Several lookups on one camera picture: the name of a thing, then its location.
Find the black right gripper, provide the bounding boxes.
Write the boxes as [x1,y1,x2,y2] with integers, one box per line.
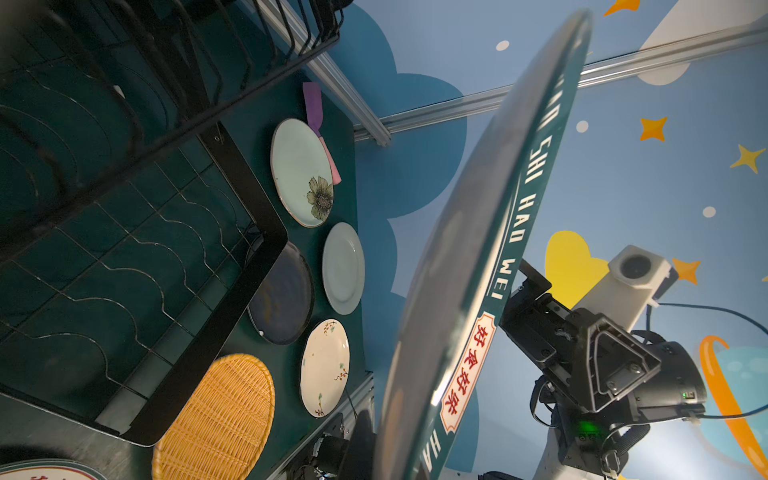
[500,261,661,413]

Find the green rim lettered plate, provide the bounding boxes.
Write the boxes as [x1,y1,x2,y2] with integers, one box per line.
[370,9,593,479]

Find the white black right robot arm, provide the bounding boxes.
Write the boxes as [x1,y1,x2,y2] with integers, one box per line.
[500,248,707,479]

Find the cream floral sprig plate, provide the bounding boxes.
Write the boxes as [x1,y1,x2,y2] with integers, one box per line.
[300,319,350,418]

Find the pale green plain plate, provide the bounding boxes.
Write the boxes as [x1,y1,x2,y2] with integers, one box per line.
[322,222,365,315]

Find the dark blue plate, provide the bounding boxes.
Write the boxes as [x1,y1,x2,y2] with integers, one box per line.
[246,241,315,345]

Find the pale green flower plate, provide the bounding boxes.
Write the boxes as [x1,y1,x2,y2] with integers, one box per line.
[270,118,334,228]

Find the yellow woven round mat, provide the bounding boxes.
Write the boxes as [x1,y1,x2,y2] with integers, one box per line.
[152,354,276,479]

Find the purple pink spatula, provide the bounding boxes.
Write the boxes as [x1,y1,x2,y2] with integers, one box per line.
[302,82,342,185]

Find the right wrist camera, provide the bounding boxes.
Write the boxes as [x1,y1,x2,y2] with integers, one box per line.
[575,245,679,332]

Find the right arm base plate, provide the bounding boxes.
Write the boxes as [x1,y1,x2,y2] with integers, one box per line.
[286,410,376,479]

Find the black wire dish rack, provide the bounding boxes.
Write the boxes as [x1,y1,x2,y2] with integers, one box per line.
[1,1,344,447]

